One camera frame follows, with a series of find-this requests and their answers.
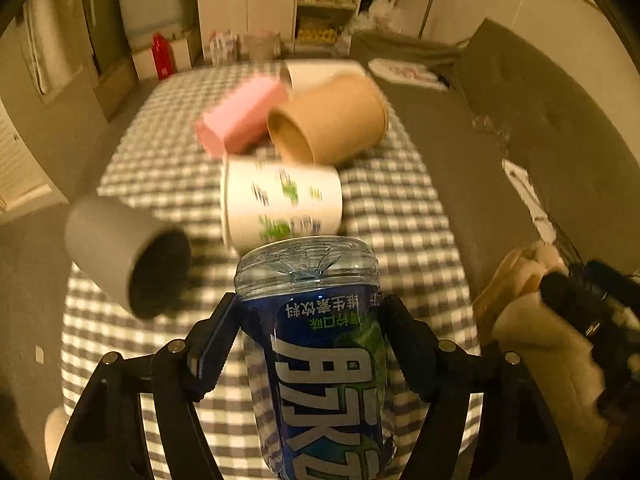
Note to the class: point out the white patterned paper cup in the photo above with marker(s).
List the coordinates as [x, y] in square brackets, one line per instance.
[262, 202]

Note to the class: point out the checkered tablecloth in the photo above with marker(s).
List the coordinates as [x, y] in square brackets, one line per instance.
[159, 172]

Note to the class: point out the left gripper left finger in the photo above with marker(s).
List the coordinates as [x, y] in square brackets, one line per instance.
[105, 437]

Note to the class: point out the pink rectangular box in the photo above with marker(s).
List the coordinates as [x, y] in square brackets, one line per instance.
[239, 119]

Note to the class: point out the brown kraft paper cup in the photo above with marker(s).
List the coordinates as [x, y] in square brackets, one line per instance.
[330, 124]

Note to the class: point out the hanging beige towel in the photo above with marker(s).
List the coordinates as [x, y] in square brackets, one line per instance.
[50, 43]

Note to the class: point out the white kitchen cabinet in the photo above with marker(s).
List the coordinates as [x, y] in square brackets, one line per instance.
[246, 17]

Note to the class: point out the white printed package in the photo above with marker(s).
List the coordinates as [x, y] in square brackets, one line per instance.
[223, 48]

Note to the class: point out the white storage box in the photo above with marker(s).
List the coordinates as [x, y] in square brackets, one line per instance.
[186, 49]

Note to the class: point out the blue drink bottle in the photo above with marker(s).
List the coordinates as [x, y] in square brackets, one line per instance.
[316, 358]

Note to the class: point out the open white shelf unit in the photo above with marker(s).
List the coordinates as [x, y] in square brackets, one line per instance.
[319, 24]

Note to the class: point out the plain white paper cup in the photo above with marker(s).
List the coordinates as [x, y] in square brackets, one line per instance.
[300, 75]

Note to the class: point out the red thermos bottle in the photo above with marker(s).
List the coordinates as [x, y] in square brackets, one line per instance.
[162, 57]

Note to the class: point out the grey sofa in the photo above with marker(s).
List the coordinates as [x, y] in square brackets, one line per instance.
[507, 102]

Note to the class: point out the grey cup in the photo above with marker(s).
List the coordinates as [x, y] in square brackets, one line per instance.
[138, 261]

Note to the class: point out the white cloth on sofa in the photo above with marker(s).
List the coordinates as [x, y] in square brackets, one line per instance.
[519, 179]

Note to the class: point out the crumpled clear plastic wrap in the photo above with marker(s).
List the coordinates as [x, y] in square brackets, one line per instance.
[499, 131]

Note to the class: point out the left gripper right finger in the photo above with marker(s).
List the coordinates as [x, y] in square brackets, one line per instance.
[518, 438]

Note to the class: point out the white plastic bag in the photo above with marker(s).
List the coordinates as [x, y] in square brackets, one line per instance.
[382, 15]

